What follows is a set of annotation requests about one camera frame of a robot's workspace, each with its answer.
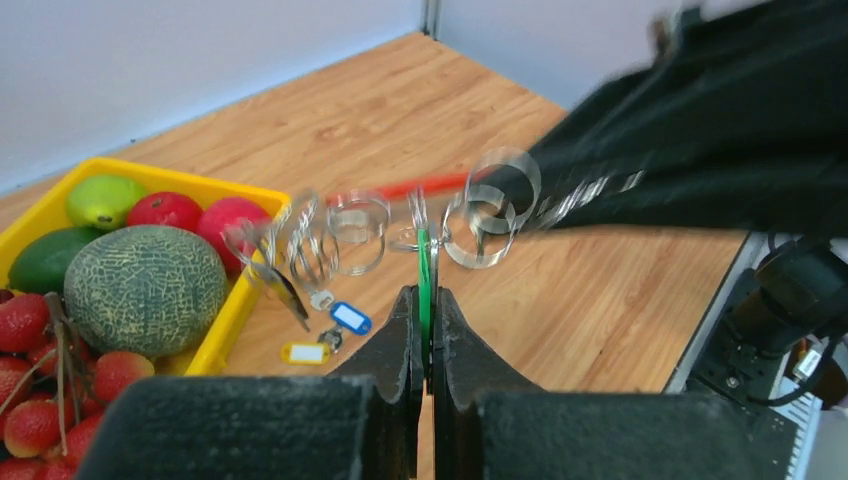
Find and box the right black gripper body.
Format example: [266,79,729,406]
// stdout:
[484,1,847,237]

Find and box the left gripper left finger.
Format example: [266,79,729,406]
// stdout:
[77,286,421,479]

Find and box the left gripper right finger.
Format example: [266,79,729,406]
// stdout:
[431,289,797,480]

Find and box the silver keyring chain with keys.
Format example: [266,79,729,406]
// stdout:
[221,145,647,334]

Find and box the green key tag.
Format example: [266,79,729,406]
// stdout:
[417,228,432,367]

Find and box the red key tag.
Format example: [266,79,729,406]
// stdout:
[323,172,468,206]

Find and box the yellow key tag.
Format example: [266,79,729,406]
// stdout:
[280,342,332,366]

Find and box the blue key tag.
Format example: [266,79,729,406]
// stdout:
[329,301,372,336]

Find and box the pink red peach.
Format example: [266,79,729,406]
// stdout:
[195,196,270,277]

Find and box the netted green melon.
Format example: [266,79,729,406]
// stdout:
[64,225,229,357]

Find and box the red apple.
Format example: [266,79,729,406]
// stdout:
[126,191,203,231]

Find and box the red lychee bunch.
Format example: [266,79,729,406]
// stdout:
[1,290,155,479]

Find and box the lime green fruit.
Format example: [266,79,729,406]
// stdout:
[65,174,148,231]

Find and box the dark green avocado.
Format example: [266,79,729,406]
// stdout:
[8,227,105,294]

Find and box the yellow plastic fruit tray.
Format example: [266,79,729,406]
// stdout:
[1,158,289,375]

